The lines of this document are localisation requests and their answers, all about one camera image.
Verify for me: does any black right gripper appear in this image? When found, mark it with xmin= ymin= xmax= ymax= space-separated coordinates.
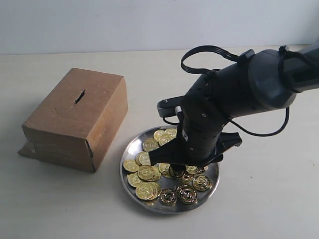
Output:
xmin=148 ymin=75 xmax=242 ymax=167

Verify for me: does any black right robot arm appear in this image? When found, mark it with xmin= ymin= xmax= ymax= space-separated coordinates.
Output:
xmin=149 ymin=43 xmax=319 ymax=166

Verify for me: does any brown cardboard coin box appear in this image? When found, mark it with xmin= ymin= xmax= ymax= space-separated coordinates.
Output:
xmin=19 ymin=68 xmax=128 ymax=173

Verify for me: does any gold coin back top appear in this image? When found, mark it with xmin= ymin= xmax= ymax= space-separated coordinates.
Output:
xmin=164 ymin=128 xmax=177 ymax=138

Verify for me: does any gold coin back left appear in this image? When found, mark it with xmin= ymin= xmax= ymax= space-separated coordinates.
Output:
xmin=142 ymin=138 xmax=159 ymax=152

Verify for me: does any gold coin left stack top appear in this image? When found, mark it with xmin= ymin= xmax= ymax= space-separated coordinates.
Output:
xmin=137 ymin=165 xmax=155 ymax=180

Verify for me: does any gold coin stack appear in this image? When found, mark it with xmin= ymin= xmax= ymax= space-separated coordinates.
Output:
xmin=135 ymin=182 xmax=161 ymax=200
xmin=137 ymin=165 xmax=155 ymax=180

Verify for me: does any round silver metal plate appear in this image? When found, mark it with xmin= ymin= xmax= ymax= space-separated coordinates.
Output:
xmin=120 ymin=125 xmax=219 ymax=215

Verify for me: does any gold coin right side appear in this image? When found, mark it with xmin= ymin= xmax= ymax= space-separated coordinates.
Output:
xmin=192 ymin=175 xmax=212 ymax=192

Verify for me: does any gold coin front right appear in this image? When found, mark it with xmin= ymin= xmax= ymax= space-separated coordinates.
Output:
xmin=176 ymin=184 xmax=198 ymax=205

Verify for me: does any gold coin front centre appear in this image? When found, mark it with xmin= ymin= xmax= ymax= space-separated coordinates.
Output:
xmin=159 ymin=189 xmax=177 ymax=206

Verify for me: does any gold coin stack front left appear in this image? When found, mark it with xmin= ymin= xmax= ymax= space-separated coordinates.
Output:
xmin=135 ymin=182 xmax=161 ymax=200

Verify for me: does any gold coin far left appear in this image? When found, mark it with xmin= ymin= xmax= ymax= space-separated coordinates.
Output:
xmin=123 ymin=160 xmax=139 ymax=172

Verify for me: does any gold coin lower left edge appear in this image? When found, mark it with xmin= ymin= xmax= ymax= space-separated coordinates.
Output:
xmin=127 ymin=172 xmax=142 ymax=188

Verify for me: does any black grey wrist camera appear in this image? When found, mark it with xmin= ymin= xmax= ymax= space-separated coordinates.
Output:
xmin=157 ymin=96 xmax=184 ymax=118

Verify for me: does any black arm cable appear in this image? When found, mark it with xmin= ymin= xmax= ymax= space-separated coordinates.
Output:
xmin=180 ymin=44 xmax=241 ymax=75

